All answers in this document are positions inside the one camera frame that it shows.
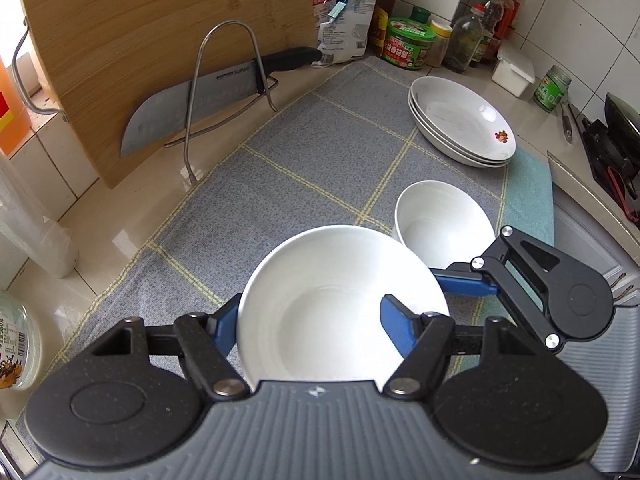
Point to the white red seasoning bag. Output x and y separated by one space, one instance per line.
322 0

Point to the small green capped jar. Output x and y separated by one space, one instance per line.
421 14

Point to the tall plastic wrap roll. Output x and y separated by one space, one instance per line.
35 240

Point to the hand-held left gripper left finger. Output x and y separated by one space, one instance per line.
225 325

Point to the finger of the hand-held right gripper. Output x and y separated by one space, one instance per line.
465 282

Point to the bottle green yellow label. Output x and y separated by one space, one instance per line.
489 35

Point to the white bowl pink flowers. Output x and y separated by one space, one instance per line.
325 310
440 225

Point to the grey bottle red cap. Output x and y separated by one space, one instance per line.
465 40

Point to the blue bag clip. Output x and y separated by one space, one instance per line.
337 11

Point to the green labelled glass jar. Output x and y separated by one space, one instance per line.
550 90

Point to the glass jar yellow green lid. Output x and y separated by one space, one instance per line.
15 340

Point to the white blue seasoning bag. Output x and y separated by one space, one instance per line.
345 35

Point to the grey teal checked towel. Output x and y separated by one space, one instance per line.
300 150

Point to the gas stove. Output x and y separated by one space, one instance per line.
610 155

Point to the white plate red flowers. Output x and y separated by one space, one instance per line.
452 151
462 161
450 110

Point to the metal utensil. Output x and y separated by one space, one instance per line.
567 125

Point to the dark metal wok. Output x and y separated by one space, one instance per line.
622 115

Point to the green lidded sauce jar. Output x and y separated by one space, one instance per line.
407 45

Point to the yellow lidded spice jar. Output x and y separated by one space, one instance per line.
439 45

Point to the orange cooking oil bottle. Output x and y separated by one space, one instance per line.
12 115

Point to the white plastic box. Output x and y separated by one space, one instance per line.
512 72

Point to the bamboo cutting board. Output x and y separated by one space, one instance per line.
125 35

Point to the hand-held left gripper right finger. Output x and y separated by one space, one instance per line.
397 325

